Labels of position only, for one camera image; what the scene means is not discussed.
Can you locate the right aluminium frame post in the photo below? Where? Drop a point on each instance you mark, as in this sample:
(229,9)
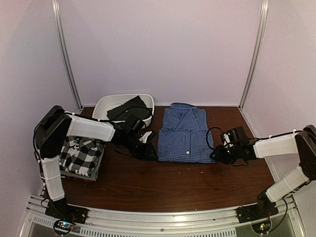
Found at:
(263,18)

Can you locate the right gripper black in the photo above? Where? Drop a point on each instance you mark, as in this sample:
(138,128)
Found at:
(218,157)

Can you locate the black white plaid folded shirt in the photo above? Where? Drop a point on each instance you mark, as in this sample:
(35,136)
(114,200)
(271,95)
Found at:
(80,155)

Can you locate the white plastic tub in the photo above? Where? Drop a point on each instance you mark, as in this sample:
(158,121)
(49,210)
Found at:
(109,102)

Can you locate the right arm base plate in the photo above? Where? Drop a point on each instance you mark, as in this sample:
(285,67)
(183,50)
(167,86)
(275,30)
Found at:
(252,213)

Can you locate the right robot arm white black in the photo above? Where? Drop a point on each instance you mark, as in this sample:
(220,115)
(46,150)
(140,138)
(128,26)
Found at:
(300,142)

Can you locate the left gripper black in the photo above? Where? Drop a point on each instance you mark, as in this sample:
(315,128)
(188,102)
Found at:
(146,154)

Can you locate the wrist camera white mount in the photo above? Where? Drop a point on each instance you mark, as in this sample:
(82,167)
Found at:
(147,136)
(226,140)

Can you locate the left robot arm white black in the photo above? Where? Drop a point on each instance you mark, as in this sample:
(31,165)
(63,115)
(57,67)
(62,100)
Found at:
(57,124)

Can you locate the aluminium frame post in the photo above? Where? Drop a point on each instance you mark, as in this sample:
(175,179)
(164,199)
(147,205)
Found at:
(64,53)
(263,18)

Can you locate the blue checked long sleeve shirt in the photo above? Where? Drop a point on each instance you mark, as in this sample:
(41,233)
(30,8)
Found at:
(184,136)

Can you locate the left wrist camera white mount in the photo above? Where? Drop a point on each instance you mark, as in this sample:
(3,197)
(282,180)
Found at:
(147,136)

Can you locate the black patterned shirt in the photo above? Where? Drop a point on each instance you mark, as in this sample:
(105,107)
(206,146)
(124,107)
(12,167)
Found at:
(133,107)

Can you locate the left aluminium frame post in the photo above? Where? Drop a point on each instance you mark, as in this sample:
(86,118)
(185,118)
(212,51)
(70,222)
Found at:
(64,53)

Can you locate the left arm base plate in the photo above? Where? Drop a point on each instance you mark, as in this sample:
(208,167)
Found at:
(71,214)

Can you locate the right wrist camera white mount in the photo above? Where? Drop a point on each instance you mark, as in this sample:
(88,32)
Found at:
(226,140)

